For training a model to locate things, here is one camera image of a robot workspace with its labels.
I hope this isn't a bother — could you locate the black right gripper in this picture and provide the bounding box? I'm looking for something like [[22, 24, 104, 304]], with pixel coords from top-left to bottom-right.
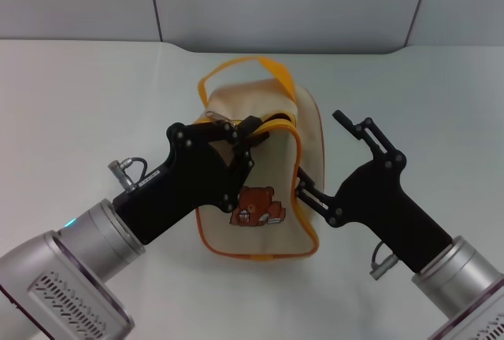
[[294, 109, 454, 275]]

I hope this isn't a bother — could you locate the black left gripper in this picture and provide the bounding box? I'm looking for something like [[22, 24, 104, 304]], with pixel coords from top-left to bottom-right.
[[113, 115, 273, 246]]

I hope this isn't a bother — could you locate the beige food bag orange trim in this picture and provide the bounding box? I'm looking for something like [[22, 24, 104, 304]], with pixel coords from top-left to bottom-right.
[[195, 56, 326, 259]]

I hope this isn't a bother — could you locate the silver zipper pull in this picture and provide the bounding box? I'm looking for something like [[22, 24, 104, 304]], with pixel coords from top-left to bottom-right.
[[203, 109, 239, 129]]

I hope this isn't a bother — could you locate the left gripper cable connector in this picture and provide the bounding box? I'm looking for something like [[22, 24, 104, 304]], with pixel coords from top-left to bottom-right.
[[107, 156, 151, 192]]

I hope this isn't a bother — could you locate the gripper cable connector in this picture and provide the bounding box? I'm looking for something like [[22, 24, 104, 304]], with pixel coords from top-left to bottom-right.
[[369, 240, 399, 280], [107, 156, 151, 192]]

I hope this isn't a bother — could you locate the right gripper cable connector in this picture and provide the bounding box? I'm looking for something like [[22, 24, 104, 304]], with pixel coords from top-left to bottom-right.
[[369, 240, 399, 280]]

